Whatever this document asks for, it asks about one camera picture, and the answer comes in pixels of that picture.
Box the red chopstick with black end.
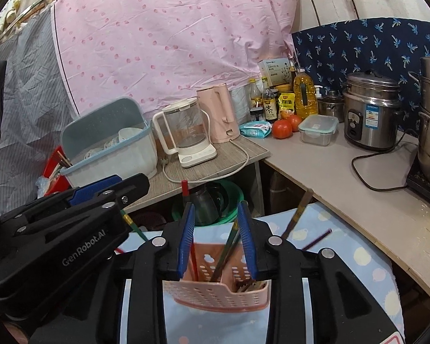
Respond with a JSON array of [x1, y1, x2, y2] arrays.
[[181, 181, 198, 282]]

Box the small steel pot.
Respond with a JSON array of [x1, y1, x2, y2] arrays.
[[317, 91, 345, 123]]

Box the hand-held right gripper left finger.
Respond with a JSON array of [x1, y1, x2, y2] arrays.
[[118, 202, 196, 344]]

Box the dark blue printed cloth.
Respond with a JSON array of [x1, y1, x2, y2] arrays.
[[291, 17, 430, 133]]

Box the glass kettle with white handle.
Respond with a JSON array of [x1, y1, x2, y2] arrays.
[[152, 98, 218, 168]]

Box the dark soy sauce bottle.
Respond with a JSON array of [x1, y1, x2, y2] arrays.
[[261, 79, 278, 122]]

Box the yellow seasoning packet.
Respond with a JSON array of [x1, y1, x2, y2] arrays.
[[277, 92, 296, 113]]

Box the white bowl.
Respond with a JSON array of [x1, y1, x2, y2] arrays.
[[118, 127, 144, 144]]

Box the pink perforated utensil basket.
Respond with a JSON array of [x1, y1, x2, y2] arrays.
[[163, 242, 271, 312]]

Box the pink electric kettle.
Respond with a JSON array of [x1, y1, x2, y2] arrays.
[[196, 83, 241, 144]]

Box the yellow cooking oil bottle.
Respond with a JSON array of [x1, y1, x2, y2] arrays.
[[293, 67, 319, 117]]

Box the wet wipes pack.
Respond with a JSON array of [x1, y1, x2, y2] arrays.
[[239, 121, 273, 138]]

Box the black power cable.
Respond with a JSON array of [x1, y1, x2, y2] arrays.
[[351, 129, 421, 191]]

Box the grey patterned cloth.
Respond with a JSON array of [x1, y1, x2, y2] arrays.
[[0, 5, 79, 201]]

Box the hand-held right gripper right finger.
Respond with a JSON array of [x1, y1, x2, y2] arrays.
[[236, 201, 404, 344]]

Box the blue plastic dish bin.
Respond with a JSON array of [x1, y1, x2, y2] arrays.
[[60, 97, 158, 189]]

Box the green plastic basin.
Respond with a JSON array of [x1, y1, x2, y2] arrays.
[[172, 179, 246, 226]]

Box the blue planet print blanket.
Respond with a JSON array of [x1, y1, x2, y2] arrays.
[[118, 204, 404, 344]]

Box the white kettle cable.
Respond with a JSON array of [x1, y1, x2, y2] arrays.
[[159, 138, 249, 183]]

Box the black induction cooker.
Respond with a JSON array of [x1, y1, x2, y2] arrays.
[[405, 158, 430, 201]]

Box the white cardboard box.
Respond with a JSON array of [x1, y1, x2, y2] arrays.
[[257, 58, 291, 88]]

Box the pink dotted cloth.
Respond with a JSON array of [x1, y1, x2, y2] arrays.
[[52, 0, 302, 115]]

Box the steel rice cooker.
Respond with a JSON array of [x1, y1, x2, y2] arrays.
[[343, 70, 404, 151]]

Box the clear food container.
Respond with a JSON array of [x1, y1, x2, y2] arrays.
[[298, 115, 339, 147]]

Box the dark brown chopstick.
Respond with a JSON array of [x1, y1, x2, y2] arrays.
[[301, 228, 333, 251]]

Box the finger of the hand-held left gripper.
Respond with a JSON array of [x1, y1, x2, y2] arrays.
[[70, 173, 150, 206], [0, 193, 117, 237]]

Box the red plastic container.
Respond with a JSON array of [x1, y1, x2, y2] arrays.
[[43, 145, 72, 190]]

